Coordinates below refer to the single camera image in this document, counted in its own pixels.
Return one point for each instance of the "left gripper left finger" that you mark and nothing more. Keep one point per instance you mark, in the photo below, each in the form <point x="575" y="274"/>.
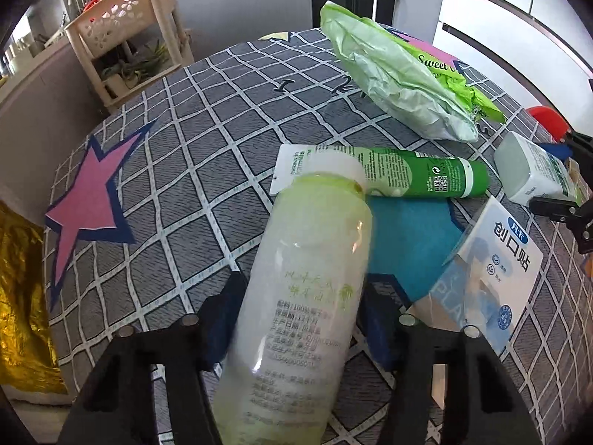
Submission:
<point x="115" y="406"/>

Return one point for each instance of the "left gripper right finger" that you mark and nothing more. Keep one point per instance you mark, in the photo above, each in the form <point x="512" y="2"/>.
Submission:
<point x="481" y="404"/>

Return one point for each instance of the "green plastic bag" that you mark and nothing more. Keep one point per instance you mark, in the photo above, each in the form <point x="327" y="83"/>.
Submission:
<point x="407" y="78"/>

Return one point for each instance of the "green label plastic bottle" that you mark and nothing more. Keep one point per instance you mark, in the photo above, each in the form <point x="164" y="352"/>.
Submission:
<point x="284" y="365"/>

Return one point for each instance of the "white small carton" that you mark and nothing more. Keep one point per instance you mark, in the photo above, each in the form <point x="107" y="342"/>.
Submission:
<point x="526" y="171"/>

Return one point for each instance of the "gold foil bag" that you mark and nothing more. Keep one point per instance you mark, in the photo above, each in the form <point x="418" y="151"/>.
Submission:
<point x="28" y="356"/>

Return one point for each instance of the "red stool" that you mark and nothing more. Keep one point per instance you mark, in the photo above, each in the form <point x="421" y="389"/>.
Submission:
<point x="550" y="120"/>

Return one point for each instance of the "white bandage box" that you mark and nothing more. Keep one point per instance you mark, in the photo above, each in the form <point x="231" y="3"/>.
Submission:
<point x="487" y="279"/>

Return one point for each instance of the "green white tube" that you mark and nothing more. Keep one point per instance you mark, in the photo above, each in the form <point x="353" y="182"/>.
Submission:
<point x="389" y="172"/>

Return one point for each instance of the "white refrigerator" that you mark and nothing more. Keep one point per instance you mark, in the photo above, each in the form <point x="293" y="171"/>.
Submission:
<point x="539" y="51"/>

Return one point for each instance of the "grey checked tablecloth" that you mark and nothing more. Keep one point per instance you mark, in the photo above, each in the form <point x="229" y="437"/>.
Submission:
<point x="196" y="196"/>

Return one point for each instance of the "beige storage cart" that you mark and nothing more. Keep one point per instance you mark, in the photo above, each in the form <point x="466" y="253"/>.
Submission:
<point x="109" y="24"/>

